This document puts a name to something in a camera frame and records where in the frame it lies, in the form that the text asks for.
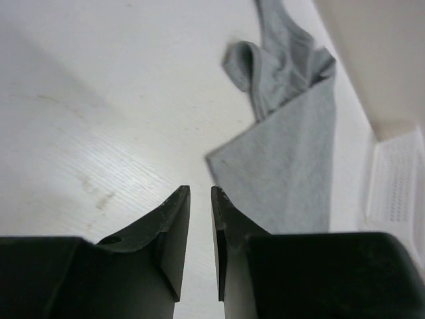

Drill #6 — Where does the grey tank top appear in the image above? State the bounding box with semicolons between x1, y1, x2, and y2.
207;1;337;233

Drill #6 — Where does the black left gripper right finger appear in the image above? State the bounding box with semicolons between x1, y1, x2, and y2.
211;186;424;318

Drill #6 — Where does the white plastic mesh basket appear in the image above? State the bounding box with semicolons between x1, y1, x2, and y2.
358;127;424;242

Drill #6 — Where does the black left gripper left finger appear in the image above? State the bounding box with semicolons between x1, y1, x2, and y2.
1;185;190;318

